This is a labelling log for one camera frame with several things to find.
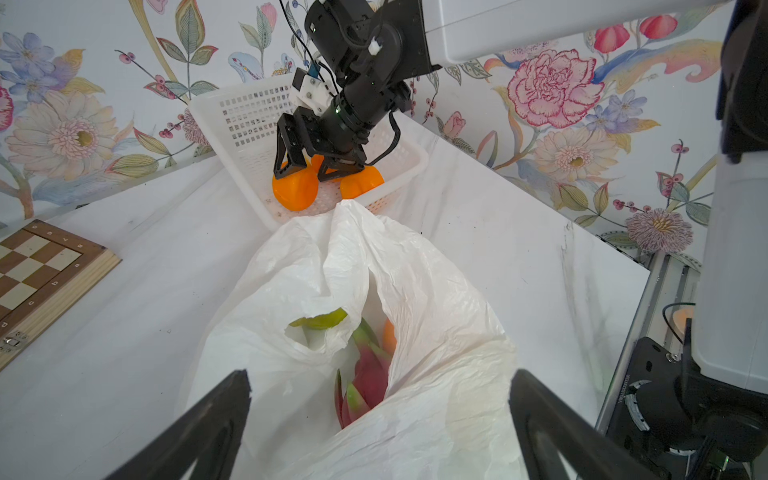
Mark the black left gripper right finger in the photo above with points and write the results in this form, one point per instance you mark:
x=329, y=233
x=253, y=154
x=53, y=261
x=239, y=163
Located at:
x=551, y=435

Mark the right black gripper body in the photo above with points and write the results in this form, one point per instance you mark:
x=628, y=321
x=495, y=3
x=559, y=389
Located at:
x=372, y=54

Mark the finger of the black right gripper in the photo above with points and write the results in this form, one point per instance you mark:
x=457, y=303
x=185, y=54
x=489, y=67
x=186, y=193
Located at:
x=333, y=168
x=292, y=137

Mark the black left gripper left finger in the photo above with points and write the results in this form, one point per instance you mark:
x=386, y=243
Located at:
x=203, y=443

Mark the orange mandarin fruit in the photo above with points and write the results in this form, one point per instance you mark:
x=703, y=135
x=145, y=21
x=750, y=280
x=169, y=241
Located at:
x=298, y=191
x=389, y=340
x=355, y=185

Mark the white translucent plastic bag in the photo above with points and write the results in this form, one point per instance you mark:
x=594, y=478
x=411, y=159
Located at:
x=429, y=425

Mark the green pear fruit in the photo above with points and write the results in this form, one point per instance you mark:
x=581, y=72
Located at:
x=321, y=322

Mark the red dragon fruit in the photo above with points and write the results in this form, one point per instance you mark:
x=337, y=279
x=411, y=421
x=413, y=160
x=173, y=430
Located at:
x=371, y=373

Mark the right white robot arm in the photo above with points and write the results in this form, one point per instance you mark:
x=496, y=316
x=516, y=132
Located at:
x=716, y=402

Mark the white perforated plastic basket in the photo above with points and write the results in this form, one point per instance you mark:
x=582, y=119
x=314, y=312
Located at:
x=240, y=124

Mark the wooden folding chessboard box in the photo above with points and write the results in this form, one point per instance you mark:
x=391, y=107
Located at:
x=45, y=270

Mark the aluminium back bottom rail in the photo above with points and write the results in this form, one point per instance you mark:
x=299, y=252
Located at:
x=26, y=196

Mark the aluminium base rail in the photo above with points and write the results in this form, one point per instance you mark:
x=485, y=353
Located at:
x=651, y=352

